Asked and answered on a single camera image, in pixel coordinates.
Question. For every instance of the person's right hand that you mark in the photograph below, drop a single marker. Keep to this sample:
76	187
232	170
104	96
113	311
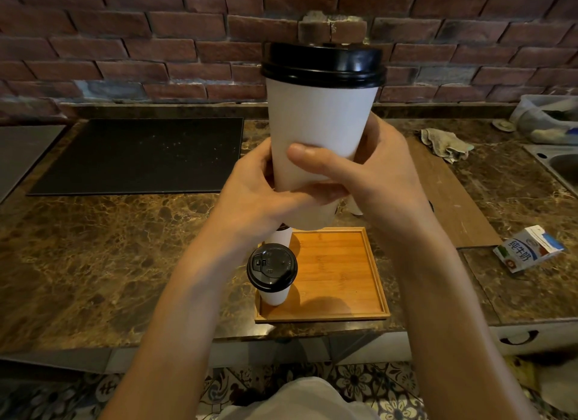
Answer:
388	184

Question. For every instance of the person's left hand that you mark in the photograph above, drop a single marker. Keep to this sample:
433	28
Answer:
253	207

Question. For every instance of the white paper cup black lid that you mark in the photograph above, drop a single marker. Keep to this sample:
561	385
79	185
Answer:
271	266
320	117
280	237

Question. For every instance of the counter lidded cup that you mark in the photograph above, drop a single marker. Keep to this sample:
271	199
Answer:
354	207

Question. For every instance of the square wooden tray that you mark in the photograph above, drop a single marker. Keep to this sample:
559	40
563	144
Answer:
338	275

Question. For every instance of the person's left forearm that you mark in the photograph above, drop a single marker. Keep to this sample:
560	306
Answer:
171	338

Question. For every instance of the person's right forearm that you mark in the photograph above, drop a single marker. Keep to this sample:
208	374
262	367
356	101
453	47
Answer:
460	338

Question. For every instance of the person's light grey clothing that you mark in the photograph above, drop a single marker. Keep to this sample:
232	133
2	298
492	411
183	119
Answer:
298	404

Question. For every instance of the brown flat board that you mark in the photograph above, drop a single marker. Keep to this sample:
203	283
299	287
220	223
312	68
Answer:
456	198

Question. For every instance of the crumpled beige rag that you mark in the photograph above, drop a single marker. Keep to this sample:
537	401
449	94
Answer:
444	144

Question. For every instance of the black rubber mat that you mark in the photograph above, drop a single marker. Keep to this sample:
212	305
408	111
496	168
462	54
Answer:
135	157

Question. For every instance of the small round pale sink plug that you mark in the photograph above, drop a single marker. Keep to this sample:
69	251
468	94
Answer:
503	125

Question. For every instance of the white blue milk carton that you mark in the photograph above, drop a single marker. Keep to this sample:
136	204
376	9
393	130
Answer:
524	251

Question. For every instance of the clear plastic container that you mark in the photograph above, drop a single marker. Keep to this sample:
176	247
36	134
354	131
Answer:
546	121

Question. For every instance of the steel sink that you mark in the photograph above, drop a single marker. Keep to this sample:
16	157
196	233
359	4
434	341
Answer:
560	164

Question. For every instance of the yellow slipper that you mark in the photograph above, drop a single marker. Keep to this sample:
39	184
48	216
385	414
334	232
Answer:
519	372

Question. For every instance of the white drawer front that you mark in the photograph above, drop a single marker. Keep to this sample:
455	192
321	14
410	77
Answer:
560	336

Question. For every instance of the grey metal panel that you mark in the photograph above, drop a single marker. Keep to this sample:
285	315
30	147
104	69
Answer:
22	160

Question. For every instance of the white plastic bag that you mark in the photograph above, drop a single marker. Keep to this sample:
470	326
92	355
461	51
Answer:
560	381

